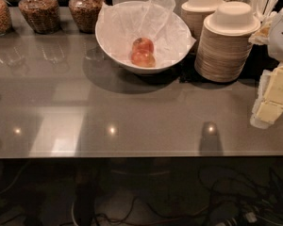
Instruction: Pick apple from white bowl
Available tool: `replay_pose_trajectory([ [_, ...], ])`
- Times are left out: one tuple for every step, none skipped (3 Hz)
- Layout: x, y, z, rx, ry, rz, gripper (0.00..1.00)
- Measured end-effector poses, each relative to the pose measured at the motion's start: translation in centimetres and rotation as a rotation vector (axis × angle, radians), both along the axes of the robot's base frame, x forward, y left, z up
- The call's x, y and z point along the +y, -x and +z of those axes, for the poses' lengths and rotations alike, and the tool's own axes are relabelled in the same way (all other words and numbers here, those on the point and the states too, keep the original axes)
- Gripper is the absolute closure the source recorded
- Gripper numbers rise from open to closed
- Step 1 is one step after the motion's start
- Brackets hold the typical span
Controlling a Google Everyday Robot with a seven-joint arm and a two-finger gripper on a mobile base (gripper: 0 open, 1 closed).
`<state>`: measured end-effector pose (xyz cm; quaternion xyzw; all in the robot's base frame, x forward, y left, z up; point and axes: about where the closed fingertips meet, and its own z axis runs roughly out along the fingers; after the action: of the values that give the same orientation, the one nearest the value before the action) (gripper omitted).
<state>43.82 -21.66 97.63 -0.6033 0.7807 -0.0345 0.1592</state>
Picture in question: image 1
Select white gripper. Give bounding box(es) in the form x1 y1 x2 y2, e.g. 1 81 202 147
250 63 283 129

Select red apple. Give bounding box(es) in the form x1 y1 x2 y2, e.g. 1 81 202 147
131 50 156 68
132 37 154 53

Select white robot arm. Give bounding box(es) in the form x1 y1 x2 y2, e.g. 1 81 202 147
250 8 283 129

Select white ceramic bowl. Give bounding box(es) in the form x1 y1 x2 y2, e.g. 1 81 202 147
94 0 194 76

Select white plastic cutlery bunch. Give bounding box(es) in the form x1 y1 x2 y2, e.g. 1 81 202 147
253 0 278 22

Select rear stack of paper bowls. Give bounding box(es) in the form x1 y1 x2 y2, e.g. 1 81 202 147
181 0 223 51

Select white tissue paper liner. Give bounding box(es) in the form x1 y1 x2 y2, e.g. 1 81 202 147
97 0 197 64

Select right glass cereal jar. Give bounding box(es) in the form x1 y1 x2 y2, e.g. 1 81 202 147
68 0 105 33

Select middle glass cereal jar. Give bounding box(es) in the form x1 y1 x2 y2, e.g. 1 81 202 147
18 0 60 34

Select tangled floor cables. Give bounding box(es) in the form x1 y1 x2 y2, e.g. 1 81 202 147
69 165 283 226

